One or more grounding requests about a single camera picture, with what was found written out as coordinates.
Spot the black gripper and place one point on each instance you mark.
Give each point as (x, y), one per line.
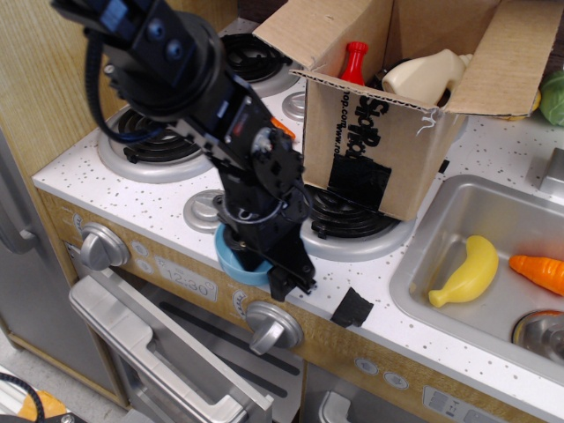
(273, 238)

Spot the light blue plastic bowl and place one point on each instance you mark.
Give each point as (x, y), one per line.
(233, 268)

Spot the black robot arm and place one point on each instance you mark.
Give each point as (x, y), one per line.
(170, 67)

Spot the silver oven dial right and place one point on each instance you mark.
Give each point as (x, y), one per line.
(272, 327)

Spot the silver oven dial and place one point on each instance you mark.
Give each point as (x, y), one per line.
(272, 327)
(102, 248)

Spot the oven clock display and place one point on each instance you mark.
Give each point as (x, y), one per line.
(187, 278)

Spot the front right black burner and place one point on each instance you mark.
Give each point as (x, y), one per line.
(341, 231)

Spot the black burner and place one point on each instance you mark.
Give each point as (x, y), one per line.
(341, 231)
(167, 158)
(266, 69)

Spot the silver stovetop knob front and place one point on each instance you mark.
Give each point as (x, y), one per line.
(200, 213)

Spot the silver stovetop knob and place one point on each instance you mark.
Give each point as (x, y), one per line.
(200, 213)
(294, 106)

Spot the black tape piece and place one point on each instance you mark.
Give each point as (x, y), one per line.
(353, 310)

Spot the silver oven door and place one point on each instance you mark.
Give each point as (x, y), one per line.
(181, 363)

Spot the front left black burner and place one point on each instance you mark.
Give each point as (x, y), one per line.
(167, 158)

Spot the orange toy carrot on stove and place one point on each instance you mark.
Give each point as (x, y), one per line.
(279, 125)

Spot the silver oven dial left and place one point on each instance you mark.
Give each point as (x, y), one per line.
(102, 248)

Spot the silver stovetop knob rear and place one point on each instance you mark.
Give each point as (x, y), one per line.
(294, 106)

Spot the silver toy sink basin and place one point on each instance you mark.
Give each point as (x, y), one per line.
(516, 224)

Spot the rear left black burner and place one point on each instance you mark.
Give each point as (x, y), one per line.
(266, 69)

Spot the yellow toy banana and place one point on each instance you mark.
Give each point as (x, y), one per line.
(472, 277)

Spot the red toy bottle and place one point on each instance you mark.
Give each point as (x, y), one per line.
(356, 51)

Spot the brown cardboard box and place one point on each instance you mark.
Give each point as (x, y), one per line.
(384, 149)

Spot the grey toy refrigerator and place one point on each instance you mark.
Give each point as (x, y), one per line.
(35, 309)

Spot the cream toy jug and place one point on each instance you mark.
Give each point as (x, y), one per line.
(427, 78)

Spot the orange object on floor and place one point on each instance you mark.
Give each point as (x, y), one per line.
(51, 406)

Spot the silver sink drain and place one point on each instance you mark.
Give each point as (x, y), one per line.
(541, 332)

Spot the orange toy carrot in sink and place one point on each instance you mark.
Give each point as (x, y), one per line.
(542, 271)

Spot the grey toy faucet base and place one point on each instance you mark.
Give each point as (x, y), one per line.
(552, 182)

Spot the green toy cabbage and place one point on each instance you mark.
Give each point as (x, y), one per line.
(551, 104)

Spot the silver lower cabinet handle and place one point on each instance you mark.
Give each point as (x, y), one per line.
(334, 408)

